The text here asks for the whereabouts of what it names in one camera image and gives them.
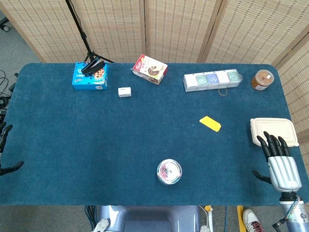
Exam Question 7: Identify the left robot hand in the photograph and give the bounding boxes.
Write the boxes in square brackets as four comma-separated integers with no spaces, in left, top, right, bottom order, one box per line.
[0,124,25,177]

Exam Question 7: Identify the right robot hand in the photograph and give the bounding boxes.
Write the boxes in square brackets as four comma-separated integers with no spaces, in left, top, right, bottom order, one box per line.
[252,131,303,193]

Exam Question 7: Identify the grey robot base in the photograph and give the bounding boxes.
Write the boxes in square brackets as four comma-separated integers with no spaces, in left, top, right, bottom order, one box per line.
[93,205,211,232]

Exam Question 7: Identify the beige lidded food container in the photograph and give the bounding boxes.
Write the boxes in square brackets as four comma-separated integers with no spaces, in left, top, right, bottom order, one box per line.
[250,117,300,147]

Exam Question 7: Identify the white sneaker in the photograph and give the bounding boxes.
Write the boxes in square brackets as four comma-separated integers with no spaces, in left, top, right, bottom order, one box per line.
[242,208,267,232]

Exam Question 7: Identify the blue cookie box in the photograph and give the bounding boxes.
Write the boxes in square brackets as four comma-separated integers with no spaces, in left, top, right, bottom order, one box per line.
[71,61,110,91]

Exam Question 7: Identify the blue felt table cover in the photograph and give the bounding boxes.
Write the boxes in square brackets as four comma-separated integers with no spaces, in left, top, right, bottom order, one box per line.
[0,62,309,207]

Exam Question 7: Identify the brown sauce jar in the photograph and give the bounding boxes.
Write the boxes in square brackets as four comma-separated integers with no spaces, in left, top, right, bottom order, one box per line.
[250,69,275,92]

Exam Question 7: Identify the black chair caster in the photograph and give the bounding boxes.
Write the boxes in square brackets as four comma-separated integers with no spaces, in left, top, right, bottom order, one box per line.
[0,17,11,32]

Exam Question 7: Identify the black stapler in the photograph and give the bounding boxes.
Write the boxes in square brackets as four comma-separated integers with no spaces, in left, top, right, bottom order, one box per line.
[81,57,106,75]

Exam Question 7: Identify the clear tub of binder clips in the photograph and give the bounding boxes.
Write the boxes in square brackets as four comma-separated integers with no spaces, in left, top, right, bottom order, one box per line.
[156,158,183,186]

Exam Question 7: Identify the wrapped tissue pack row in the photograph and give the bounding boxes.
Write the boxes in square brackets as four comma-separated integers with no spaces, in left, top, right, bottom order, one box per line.
[183,69,243,93]

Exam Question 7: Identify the black tripod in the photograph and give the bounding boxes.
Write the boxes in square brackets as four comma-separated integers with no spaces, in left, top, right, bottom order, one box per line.
[64,0,114,64]

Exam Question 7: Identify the small white box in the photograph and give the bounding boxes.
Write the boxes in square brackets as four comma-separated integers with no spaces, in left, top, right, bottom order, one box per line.
[117,87,132,98]

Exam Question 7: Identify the red white snack box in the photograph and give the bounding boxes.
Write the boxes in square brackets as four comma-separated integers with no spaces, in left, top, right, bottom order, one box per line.
[130,54,169,86]

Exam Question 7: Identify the black floor cables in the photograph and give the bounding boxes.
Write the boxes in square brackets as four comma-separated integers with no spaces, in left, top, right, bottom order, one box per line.
[0,69,19,123]

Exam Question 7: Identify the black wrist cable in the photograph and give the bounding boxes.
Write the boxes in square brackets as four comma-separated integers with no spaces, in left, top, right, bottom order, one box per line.
[272,212,292,230]

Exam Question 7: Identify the white power cable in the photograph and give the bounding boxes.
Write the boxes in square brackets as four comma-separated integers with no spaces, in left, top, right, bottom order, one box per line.
[199,205,214,232]

